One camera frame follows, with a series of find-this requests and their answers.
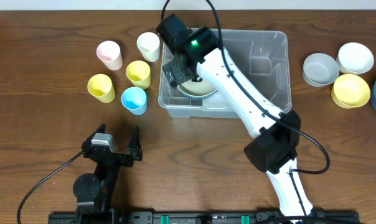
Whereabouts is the light blue plastic cup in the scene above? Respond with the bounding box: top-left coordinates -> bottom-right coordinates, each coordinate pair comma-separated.
121,86 -> 148,116

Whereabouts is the pink plastic cup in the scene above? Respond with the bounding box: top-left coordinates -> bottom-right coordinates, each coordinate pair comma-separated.
96,40 -> 123,71

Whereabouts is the cream plastic cup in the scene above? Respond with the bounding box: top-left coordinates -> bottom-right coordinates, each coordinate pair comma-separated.
136,32 -> 160,62

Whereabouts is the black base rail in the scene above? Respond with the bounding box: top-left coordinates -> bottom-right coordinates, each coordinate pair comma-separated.
48,210 -> 360,224

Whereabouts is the yellow small bowl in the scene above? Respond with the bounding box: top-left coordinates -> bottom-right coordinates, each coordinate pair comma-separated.
331,74 -> 371,109

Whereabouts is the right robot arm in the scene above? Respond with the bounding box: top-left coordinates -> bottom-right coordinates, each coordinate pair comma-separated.
156,14 -> 313,217

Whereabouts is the left black cable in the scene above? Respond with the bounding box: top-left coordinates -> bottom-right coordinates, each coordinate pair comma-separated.
16,151 -> 85,224

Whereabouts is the white label on container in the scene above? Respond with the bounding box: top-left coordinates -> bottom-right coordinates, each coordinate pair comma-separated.
202,91 -> 232,110

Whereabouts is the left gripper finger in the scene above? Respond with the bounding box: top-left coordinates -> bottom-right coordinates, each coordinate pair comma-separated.
128,127 -> 143,161
82,123 -> 106,146

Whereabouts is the white small bowl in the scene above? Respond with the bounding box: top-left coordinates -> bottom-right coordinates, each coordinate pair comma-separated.
336,42 -> 374,75

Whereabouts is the yellow cup far left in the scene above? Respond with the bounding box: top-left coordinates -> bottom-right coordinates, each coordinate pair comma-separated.
87,74 -> 116,103

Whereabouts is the yellow cup near container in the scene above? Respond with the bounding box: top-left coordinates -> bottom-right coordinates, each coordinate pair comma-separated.
126,60 -> 151,89

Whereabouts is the clear plastic storage container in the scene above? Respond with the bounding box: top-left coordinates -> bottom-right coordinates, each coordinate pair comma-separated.
158,29 -> 292,118

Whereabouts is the grey small bowl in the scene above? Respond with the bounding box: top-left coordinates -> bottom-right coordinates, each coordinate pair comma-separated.
302,53 -> 340,87

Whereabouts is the large dark blue bowl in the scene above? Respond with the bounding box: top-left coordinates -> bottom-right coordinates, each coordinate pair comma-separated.
178,88 -> 217,100

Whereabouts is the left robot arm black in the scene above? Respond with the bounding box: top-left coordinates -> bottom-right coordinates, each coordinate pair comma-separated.
73,124 -> 143,212

